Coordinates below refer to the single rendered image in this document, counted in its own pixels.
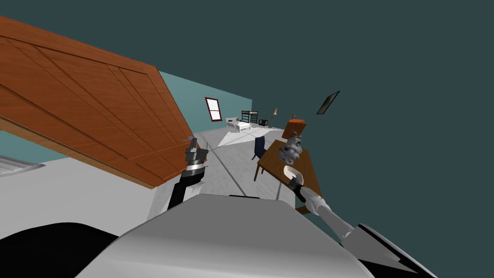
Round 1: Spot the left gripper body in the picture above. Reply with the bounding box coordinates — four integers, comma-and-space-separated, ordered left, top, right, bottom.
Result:
185, 146, 209, 165

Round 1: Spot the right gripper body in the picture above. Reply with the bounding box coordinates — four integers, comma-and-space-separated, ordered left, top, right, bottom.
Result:
288, 177, 309, 205

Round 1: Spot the brown wooden table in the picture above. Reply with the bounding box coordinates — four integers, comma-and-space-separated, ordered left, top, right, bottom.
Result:
253, 131, 323, 215

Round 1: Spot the white floor rug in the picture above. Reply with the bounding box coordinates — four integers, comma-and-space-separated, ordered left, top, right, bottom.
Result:
217, 127, 285, 149

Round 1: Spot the dark blue chair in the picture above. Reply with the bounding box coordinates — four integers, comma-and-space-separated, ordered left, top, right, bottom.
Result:
251, 136, 267, 161

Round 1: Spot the red framed window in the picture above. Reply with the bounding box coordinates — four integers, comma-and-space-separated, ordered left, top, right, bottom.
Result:
204, 97, 224, 123

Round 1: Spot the white bed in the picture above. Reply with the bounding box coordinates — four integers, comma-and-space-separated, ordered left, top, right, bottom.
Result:
225, 117, 252, 134

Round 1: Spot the orange-brown cabinet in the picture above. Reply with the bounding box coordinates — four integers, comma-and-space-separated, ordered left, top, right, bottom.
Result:
281, 114, 308, 140

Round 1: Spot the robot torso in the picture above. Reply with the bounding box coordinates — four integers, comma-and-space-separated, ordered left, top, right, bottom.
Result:
74, 194, 376, 278

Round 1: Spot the brown wooden door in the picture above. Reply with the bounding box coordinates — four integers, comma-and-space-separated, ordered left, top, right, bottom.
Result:
0, 15, 201, 190

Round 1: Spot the dark framed wall picture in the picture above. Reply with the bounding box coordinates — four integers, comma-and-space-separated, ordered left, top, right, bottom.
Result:
316, 90, 342, 116

